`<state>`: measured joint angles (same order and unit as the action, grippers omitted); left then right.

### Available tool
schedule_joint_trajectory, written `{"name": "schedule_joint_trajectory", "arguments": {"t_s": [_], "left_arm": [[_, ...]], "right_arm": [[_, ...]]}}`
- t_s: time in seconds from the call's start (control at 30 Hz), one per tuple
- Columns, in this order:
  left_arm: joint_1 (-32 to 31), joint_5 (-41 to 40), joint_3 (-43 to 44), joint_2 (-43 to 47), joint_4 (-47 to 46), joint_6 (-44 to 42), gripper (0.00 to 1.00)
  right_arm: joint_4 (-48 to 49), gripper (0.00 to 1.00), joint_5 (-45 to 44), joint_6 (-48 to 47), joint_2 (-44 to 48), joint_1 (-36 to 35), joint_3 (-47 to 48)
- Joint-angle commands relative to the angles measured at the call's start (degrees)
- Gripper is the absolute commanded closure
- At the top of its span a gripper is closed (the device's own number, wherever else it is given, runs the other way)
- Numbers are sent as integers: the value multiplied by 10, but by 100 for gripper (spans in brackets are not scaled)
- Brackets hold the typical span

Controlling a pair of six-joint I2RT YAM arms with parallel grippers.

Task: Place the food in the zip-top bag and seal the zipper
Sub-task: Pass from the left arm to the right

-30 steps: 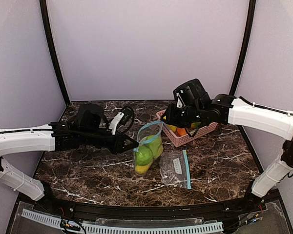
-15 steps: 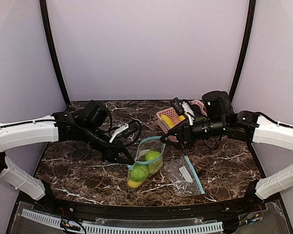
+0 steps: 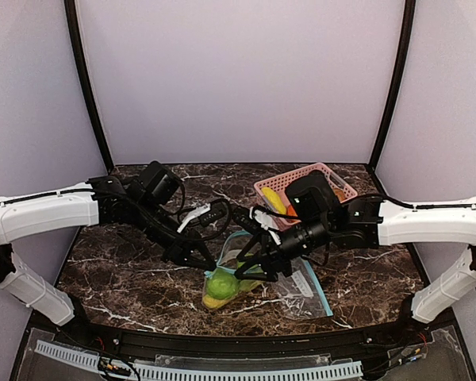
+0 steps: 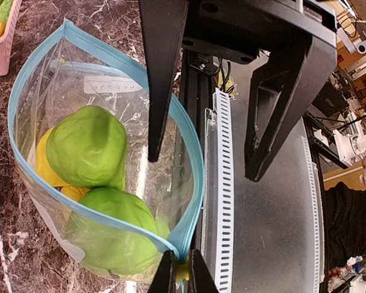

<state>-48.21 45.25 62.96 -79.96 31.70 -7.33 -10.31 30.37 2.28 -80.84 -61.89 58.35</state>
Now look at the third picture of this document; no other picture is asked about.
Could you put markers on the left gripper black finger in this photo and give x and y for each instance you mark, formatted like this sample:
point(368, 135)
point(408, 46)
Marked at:
point(196, 255)
point(174, 255)

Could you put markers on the small yellow toy lemon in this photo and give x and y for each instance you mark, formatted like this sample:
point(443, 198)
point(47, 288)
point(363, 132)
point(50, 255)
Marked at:
point(213, 303)

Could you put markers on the red orange toy mango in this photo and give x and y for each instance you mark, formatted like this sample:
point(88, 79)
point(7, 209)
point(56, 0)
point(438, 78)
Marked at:
point(290, 211)

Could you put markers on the yellow toy banana piece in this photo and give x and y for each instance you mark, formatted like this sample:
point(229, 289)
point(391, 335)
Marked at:
point(274, 200)

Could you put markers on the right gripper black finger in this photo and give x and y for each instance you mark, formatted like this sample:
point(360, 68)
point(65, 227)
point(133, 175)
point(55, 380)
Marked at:
point(265, 269)
point(256, 250)

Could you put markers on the clear zip bag yellow slider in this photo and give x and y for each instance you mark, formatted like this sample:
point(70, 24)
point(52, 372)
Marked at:
point(227, 262)

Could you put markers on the black front frame rail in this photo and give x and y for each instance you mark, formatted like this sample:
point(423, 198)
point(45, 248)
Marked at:
point(252, 334)

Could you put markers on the pink perforated plastic basket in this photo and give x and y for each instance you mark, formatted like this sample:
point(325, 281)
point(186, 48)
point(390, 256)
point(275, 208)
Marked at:
point(273, 186)

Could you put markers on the brown toy potato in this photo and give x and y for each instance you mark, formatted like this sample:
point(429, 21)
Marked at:
point(339, 194)

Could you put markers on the black corner frame post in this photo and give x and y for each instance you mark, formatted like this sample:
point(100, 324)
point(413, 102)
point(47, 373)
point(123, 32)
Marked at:
point(395, 82)
point(71, 14)

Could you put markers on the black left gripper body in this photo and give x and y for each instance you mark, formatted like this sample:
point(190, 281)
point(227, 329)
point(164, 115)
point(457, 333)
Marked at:
point(178, 249)

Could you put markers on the black left corner frame post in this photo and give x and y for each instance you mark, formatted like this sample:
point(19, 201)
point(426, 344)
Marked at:
point(71, 14)

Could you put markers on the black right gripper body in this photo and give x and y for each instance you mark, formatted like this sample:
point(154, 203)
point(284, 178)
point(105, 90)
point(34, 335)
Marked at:
point(273, 256)

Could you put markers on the large yellow toy fruit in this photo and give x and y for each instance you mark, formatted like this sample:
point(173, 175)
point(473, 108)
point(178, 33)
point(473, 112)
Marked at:
point(248, 285)

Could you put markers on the clear zip bag on table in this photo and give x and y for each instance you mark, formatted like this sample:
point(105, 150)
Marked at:
point(301, 294)

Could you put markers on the black right corner frame post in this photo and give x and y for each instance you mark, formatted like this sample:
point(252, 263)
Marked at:
point(395, 82)

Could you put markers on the green toy lime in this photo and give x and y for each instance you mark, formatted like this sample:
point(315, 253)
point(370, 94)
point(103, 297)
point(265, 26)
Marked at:
point(254, 272)
point(222, 285)

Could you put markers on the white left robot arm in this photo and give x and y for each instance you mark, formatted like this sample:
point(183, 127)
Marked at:
point(25, 219)

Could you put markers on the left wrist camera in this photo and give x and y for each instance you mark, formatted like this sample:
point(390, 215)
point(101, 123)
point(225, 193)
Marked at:
point(204, 215)

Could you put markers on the white slotted cable duct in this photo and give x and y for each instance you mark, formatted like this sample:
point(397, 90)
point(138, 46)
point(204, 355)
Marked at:
point(187, 368)

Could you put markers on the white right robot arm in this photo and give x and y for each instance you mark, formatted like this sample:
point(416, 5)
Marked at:
point(366, 221)

